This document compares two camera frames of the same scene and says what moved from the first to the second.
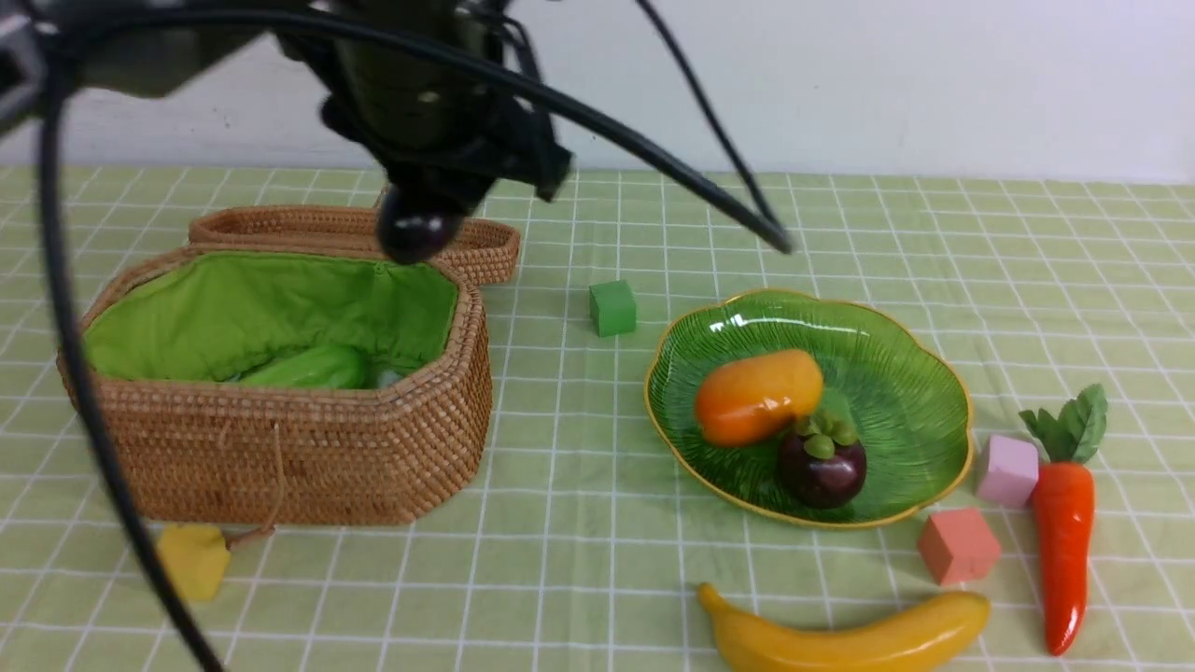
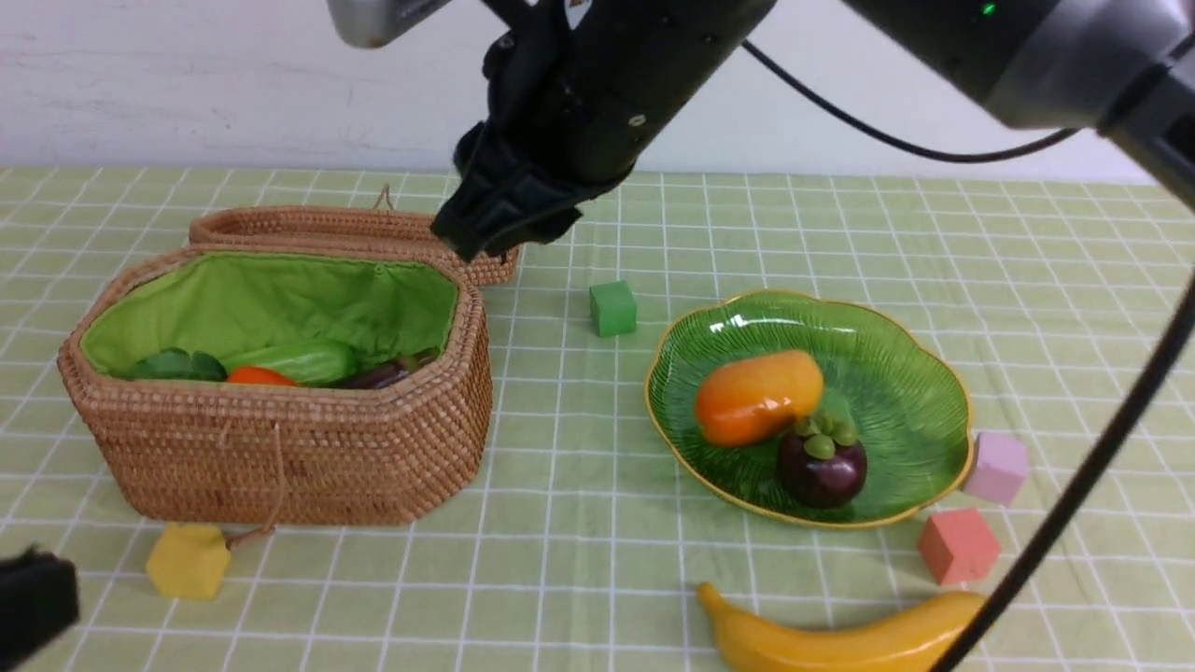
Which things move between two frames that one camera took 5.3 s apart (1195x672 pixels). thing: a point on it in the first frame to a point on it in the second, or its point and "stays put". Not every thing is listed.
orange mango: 751,400 stays put
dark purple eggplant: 414,228 to 390,372
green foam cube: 612,308 stays put
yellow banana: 903,637 stays put
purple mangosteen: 823,463 stays put
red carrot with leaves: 1064,505 to 261,376
